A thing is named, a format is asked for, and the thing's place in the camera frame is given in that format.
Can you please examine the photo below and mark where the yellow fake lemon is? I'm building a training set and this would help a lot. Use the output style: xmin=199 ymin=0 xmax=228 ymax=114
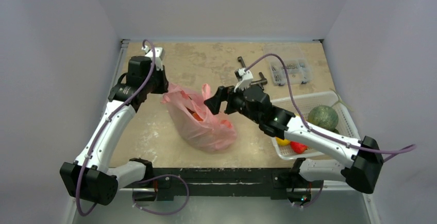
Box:
xmin=275 ymin=137 xmax=291 ymax=146

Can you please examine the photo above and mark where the white plastic basket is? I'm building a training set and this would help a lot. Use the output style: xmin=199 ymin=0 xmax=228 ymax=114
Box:
xmin=272 ymin=89 xmax=360 ymax=160

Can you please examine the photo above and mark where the black metal base rail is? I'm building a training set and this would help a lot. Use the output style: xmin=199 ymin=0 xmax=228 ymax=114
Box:
xmin=120 ymin=166 xmax=323 ymax=203

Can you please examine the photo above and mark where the black metal crank handle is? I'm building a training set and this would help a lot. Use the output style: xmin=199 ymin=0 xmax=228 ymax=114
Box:
xmin=237 ymin=56 xmax=267 ymax=91

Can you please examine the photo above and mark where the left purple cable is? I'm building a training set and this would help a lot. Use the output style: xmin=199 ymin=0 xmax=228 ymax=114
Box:
xmin=75 ymin=39 xmax=190 ymax=217

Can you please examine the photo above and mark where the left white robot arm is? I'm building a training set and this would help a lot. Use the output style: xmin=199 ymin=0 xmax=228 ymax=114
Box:
xmin=60 ymin=56 xmax=169 ymax=205

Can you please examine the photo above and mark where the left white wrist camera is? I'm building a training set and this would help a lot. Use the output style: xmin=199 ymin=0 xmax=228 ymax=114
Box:
xmin=142 ymin=45 xmax=165 ymax=71

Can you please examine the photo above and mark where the pink plastic bag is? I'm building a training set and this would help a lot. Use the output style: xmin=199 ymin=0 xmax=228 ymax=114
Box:
xmin=161 ymin=83 xmax=237 ymax=152

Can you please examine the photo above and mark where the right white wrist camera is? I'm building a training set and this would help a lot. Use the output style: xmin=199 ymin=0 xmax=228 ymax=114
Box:
xmin=233 ymin=68 xmax=253 ymax=92

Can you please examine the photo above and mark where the green fake melon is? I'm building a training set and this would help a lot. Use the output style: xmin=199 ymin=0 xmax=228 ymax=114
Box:
xmin=307 ymin=105 xmax=339 ymax=131

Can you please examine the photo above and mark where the orange fake fruit in bag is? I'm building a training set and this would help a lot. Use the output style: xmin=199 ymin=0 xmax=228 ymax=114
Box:
xmin=191 ymin=112 xmax=204 ymax=122

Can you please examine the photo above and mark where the aluminium frame rail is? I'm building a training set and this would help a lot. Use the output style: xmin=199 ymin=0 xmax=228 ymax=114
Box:
xmin=71 ymin=39 xmax=372 ymax=192

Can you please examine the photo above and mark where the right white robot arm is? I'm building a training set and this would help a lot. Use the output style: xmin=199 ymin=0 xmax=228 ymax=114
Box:
xmin=204 ymin=86 xmax=384 ymax=194

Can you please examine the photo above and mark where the purple cable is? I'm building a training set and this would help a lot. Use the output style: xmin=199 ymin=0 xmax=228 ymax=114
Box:
xmin=243 ymin=53 xmax=417 ymax=210
xmin=75 ymin=39 xmax=190 ymax=217

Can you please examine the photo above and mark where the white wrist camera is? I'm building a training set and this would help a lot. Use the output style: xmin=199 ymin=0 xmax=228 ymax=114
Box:
xmin=233 ymin=68 xmax=253 ymax=92
xmin=142 ymin=45 xmax=165 ymax=71

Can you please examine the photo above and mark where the red fake strawberry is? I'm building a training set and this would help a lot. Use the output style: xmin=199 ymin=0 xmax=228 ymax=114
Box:
xmin=290 ymin=141 xmax=308 ymax=154

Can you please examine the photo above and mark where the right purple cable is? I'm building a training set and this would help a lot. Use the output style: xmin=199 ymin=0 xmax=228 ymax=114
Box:
xmin=243 ymin=53 xmax=417 ymax=210

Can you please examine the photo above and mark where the clear plastic screw box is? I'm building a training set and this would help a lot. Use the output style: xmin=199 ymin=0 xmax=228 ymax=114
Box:
xmin=263 ymin=43 xmax=313 ymax=86

